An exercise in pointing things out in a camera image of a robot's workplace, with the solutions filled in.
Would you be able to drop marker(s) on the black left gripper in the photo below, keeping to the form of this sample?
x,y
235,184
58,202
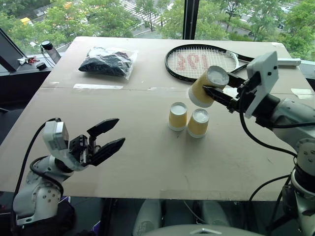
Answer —
x,y
81,150

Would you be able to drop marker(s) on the clear bag of dark items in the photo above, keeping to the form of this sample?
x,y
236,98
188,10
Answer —
x,y
105,64

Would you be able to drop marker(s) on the black bottle with round cap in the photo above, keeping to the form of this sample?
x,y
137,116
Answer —
x,y
50,52

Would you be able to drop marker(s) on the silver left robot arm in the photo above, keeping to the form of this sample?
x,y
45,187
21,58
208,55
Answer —
x,y
41,196

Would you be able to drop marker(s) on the black side desk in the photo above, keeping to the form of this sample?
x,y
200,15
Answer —
x,y
22,83

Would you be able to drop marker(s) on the black round lid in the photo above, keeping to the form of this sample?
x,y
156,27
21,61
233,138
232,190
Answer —
x,y
40,66

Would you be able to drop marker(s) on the black white tennis racket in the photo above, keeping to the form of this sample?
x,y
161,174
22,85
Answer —
x,y
192,61

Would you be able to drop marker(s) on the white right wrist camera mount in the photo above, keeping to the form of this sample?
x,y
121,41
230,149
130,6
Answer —
x,y
267,73

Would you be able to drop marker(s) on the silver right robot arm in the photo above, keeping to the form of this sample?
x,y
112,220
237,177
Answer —
x,y
292,115

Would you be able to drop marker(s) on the black table leg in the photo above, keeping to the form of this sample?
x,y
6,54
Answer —
x,y
109,216

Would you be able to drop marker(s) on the clear tape strip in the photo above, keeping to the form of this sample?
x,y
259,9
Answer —
x,y
98,86

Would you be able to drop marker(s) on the grey rounded robot torso shell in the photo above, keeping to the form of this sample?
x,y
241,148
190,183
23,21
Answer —
x,y
204,231

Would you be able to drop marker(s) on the white rectangular box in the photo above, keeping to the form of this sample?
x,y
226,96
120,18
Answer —
x,y
289,62

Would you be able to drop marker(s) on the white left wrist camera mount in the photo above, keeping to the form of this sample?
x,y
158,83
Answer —
x,y
53,140

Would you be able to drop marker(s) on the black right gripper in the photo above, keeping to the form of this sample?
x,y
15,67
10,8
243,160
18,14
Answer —
x,y
247,93

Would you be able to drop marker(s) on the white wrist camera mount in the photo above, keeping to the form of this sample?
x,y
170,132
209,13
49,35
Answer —
x,y
267,73
53,140

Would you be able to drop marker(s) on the yellow paper cup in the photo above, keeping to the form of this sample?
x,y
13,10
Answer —
x,y
201,91
197,126
177,120

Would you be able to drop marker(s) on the silver rounded robot leg shell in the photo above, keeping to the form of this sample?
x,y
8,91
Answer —
x,y
215,214
147,218

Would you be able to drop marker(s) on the small white object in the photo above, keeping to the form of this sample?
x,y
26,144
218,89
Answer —
x,y
21,61

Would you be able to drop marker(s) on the dark window frame post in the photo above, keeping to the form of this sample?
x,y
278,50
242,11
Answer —
x,y
190,19

